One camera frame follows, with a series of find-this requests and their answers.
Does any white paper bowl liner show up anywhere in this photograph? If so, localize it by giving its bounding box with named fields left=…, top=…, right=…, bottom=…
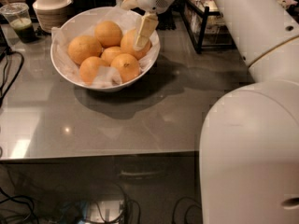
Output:
left=51, top=4, right=160, bottom=89

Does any black wire rack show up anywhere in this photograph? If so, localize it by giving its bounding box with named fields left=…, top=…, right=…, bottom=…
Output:
left=180, top=0, right=298, bottom=62

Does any stack of paper bowls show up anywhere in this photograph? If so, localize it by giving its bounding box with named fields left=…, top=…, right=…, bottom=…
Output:
left=33, top=0, right=72, bottom=33

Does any small orange in middle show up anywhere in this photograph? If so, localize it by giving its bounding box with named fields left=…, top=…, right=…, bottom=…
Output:
left=101, top=46, right=122, bottom=64

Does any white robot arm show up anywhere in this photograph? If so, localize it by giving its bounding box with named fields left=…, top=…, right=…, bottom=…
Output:
left=199, top=0, right=299, bottom=224

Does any white ceramic bowl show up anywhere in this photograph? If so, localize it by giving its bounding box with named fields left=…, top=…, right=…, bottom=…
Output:
left=50, top=6, right=162, bottom=93

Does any plastic cup with green drink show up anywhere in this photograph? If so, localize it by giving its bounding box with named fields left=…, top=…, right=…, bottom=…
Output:
left=0, top=3, right=36, bottom=43

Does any black cable at left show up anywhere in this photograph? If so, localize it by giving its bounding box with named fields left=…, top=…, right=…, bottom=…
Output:
left=0, top=45, right=25, bottom=107

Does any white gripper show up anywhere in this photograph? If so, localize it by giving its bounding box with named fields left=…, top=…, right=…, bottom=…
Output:
left=121, top=0, right=175, bottom=51

